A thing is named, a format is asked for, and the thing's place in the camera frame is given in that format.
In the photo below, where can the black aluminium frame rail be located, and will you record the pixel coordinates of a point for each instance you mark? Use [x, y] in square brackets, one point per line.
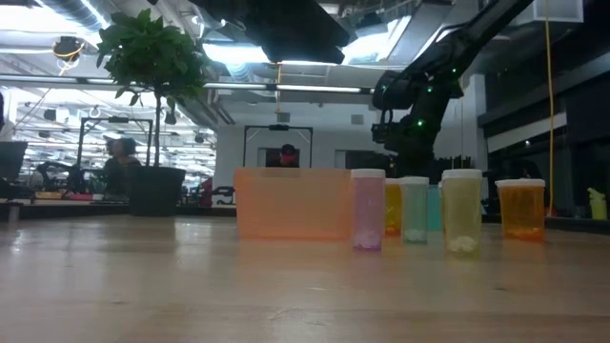
[209, 212]

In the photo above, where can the long ceiling light fixture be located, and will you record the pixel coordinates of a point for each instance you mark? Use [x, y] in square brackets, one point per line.
[310, 88]

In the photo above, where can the small teal pill bottle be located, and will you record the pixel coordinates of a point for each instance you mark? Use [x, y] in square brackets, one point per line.
[414, 209]

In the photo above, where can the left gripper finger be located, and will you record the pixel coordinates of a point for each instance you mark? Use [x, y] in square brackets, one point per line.
[276, 28]

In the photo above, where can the black rig frame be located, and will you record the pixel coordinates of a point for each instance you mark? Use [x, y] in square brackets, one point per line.
[278, 127]
[114, 119]

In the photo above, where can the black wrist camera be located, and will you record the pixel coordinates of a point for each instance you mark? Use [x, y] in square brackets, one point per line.
[381, 132]

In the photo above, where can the orange plastic bin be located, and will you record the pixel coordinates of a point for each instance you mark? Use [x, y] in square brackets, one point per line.
[293, 205]

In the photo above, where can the black equipment box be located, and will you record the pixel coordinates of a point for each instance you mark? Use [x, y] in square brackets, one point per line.
[362, 159]

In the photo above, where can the black plant pot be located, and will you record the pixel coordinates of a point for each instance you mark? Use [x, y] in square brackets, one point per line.
[155, 190]

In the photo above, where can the teal plastic bin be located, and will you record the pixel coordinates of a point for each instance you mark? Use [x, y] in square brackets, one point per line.
[434, 209]

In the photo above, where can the black monitor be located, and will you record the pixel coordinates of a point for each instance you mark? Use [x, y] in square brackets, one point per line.
[10, 162]

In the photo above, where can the white-capped bottles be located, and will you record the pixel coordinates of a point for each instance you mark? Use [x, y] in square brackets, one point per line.
[368, 209]

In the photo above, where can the person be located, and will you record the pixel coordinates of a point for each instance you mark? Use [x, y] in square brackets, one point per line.
[287, 157]
[119, 167]

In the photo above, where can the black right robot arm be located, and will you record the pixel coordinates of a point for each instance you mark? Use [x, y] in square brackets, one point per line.
[443, 52]

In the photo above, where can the large amber pill bottle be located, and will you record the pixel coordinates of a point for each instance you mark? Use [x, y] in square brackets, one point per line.
[393, 207]
[521, 212]

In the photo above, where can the green leafy plant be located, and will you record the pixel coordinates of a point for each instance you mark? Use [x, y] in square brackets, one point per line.
[152, 57]

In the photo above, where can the small yellow-green pill bottle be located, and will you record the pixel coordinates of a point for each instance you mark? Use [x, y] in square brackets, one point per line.
[461, 214]

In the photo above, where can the yellow-green drink bottle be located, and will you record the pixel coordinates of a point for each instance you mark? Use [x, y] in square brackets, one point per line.
[597, 205]

